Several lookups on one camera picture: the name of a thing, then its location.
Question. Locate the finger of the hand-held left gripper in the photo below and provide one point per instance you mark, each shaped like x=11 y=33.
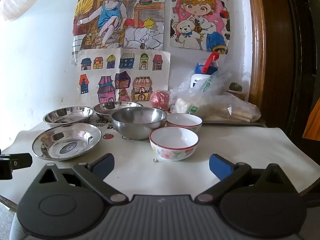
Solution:
x=21 y=160

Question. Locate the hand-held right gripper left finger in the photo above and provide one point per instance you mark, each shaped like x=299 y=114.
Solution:
x=105 y=166

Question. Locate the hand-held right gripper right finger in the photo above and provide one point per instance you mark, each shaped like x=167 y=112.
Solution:
x=220 y=167

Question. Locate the stainless steel bowl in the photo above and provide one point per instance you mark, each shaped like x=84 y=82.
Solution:
x=137 y=127

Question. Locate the floral ceramic bowl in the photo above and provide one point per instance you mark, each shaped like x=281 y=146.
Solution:
x=172 y=142

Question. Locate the white red-rimmed ceramic bowl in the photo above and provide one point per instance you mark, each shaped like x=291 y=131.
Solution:
x=183 y=121

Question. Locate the stainless steel plate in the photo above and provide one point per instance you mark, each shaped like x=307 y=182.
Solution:
x=67 y=113
x=107 y=107

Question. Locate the white printed table mat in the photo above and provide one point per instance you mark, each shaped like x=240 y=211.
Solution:
x=140 y=172

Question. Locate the clear plastic bag of flatbread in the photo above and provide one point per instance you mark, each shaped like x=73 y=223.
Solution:
x=237 y=110

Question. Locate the white steamed bun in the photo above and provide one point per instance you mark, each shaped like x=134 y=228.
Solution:
x=186 y=106

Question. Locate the clear green-printed plastic bag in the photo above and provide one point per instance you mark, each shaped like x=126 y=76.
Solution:
x=200 y=97

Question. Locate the small potted cactus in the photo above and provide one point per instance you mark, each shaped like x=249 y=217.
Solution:
x=236 y=87

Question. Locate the wrapped red tomato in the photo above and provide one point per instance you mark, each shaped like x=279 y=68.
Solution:
x=160 y=100

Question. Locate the houses drawing on paper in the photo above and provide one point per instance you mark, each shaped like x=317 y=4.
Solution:
x=125 y=71

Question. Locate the white and blue water bottle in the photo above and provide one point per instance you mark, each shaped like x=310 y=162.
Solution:
x=201 y=70

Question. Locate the orange board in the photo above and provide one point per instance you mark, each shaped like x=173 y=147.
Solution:
x=312 y=122

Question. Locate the boy with fan drawing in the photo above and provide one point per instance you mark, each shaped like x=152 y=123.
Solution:
x=112 y=12

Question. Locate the girl with teddy drawing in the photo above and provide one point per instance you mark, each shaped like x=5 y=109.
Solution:
x=197 y=7

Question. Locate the wooden door frame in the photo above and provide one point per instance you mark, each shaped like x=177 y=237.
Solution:
x=260 y=42

